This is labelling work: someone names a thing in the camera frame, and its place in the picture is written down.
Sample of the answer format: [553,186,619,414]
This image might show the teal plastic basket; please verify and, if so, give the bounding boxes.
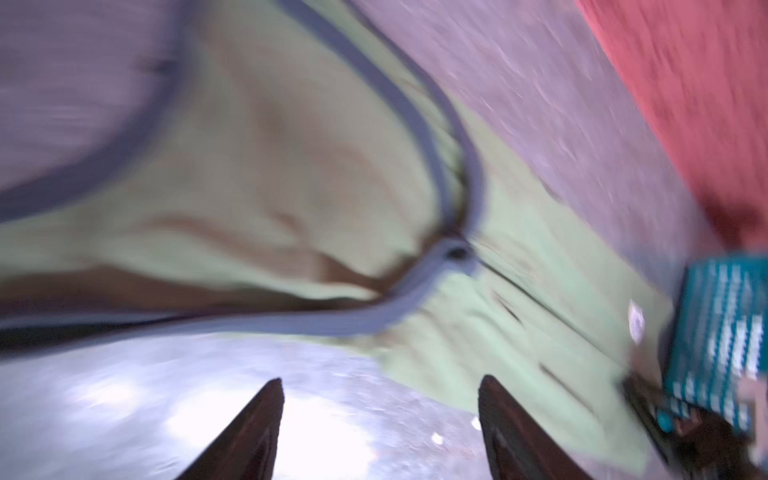
[662,255,767,433]

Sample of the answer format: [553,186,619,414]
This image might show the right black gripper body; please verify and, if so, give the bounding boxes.
[621,375,767,479]

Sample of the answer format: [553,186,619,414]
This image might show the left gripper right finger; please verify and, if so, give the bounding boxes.
[478,375,591,480]

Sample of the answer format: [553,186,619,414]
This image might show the olive green tank top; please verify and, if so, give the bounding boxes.
[1,1,671,479]

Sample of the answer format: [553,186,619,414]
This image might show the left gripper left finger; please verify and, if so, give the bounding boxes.
[177,378,285,480]

